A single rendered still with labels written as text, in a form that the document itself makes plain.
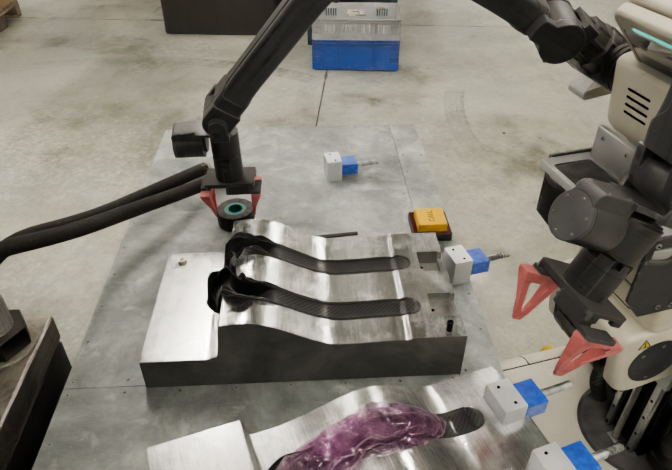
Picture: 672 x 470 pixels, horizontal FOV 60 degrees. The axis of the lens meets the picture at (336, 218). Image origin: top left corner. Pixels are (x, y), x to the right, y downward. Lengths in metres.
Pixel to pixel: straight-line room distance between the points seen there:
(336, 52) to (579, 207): 3.57
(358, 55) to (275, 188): 2.84
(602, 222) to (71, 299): 2.09
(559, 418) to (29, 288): 1.95
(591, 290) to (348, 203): 0.72
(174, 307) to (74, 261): 1.64
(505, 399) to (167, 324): 0.53
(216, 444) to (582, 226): 0.50
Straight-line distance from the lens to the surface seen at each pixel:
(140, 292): 1.16
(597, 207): 0.66
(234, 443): 0.78
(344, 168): 1.40
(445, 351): 0.94
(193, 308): 1.02
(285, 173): 1.45
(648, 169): 0.71
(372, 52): 4.15
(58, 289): 2.53
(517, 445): 0.87
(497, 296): 2.34
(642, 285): 1.00
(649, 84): 1.03
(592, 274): 0.73
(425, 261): 1.08
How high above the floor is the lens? 1.55
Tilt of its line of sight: 36 degrees down
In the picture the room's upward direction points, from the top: straight up
